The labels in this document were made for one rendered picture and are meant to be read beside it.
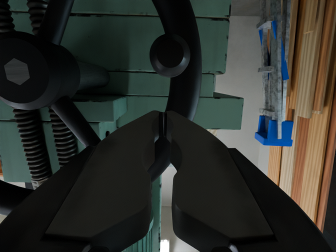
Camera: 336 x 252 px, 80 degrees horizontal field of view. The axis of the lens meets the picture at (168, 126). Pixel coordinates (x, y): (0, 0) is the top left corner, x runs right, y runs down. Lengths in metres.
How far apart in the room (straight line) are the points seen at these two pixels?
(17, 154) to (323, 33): 1.67
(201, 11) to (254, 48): 2.62
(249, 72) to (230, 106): 2.57
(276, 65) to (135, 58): 0.94
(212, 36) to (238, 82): 2.54
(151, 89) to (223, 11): 0.17
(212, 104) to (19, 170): 0.31
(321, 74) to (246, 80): 1.41
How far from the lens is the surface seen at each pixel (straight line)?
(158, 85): 0.36
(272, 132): 1.26
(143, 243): 0.64
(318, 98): 1.67
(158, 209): 0.86
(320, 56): 1.70
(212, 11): 0.39
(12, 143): 0.35
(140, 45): 0.37
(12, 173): 0.36
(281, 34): 1.27
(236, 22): 2.97
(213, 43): 0.38
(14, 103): 0.20
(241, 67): 2.91
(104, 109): 0.28
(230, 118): 0.39
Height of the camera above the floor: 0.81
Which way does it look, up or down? 12 degrees up
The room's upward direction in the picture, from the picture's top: 179 degrees counter-clockwise
